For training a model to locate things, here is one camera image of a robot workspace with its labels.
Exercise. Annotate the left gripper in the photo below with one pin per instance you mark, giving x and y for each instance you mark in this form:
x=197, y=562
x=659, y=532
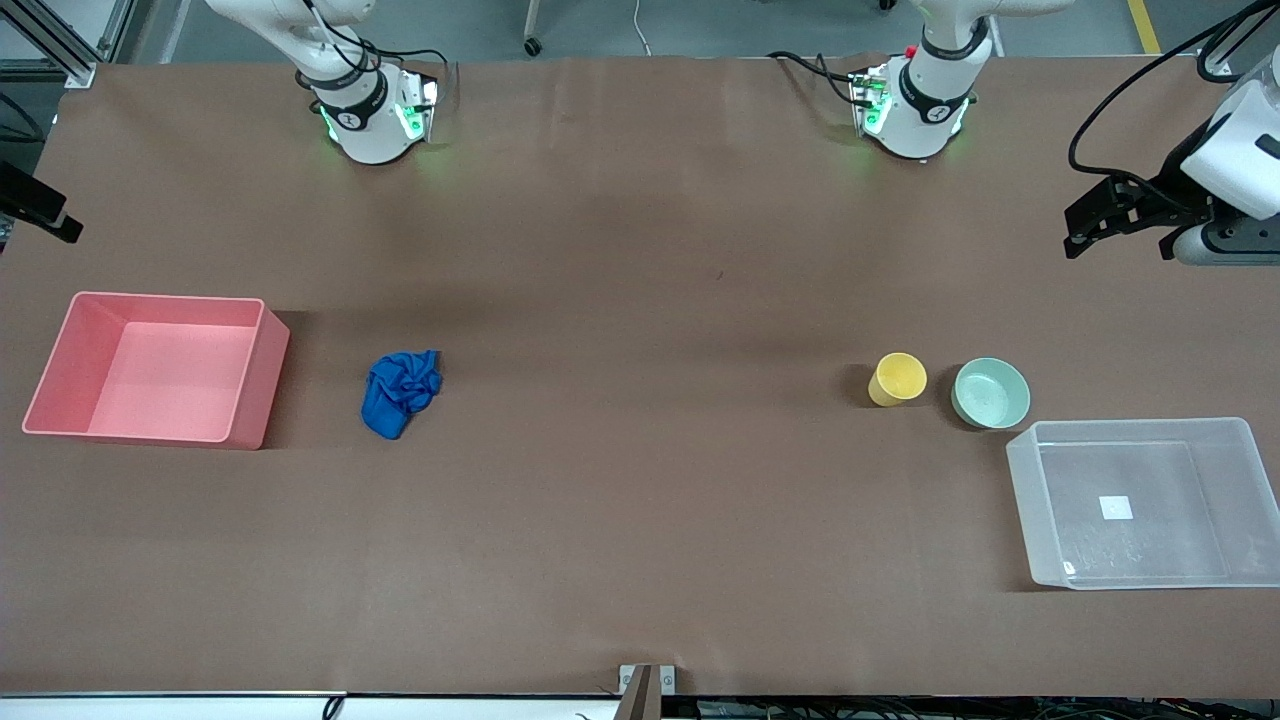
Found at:
x=1174, y=188

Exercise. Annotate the mint green bowl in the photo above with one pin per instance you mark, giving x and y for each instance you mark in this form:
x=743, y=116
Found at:
x=990, y=395

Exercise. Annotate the yellow cup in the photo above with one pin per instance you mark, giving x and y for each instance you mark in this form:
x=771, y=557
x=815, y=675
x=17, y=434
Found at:
x=897, y=380

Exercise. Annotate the blue cloth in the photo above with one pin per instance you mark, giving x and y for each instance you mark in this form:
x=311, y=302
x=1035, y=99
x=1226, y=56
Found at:
x=400, y=395

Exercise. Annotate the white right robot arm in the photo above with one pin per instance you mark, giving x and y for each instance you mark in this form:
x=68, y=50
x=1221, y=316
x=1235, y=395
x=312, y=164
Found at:
x=365, y=135

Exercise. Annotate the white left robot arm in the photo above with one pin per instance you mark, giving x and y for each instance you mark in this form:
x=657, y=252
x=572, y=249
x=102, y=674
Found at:
x=920, y=130

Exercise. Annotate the clear plastic box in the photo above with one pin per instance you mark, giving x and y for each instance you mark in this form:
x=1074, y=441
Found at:
x=1240, y=500

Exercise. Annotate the grey base connector box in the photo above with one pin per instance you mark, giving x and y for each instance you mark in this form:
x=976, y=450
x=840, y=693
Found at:
x=870, y=100
x=418, y=105

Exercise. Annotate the pink plastic bin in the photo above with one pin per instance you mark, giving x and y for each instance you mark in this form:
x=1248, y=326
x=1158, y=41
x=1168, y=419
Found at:
x=160, y=370

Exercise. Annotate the white square label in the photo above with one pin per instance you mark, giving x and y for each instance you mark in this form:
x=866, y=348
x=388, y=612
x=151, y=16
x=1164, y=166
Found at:
x=1116, y=508

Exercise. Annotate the grey leg with caster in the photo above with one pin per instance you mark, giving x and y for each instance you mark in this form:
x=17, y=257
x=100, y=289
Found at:
x=531, y=30

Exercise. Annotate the metal table bracket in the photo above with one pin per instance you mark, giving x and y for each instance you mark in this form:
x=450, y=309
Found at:
x=646, y=690

